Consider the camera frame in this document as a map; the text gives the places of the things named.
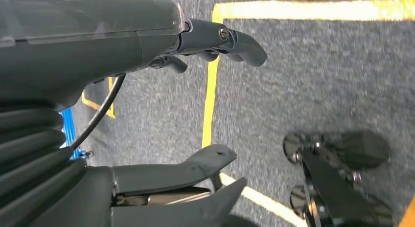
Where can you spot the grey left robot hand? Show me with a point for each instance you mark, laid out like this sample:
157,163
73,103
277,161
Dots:
81,50

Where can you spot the blue shelf rack with casters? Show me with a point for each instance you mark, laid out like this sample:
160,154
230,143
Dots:
68,128

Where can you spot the yellow floor tape strip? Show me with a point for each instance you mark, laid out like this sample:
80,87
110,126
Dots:
97,105

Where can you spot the yellow floor tape square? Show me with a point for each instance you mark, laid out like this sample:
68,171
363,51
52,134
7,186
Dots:
291,10

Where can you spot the black robot foot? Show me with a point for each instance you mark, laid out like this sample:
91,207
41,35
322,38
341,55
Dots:
337,190

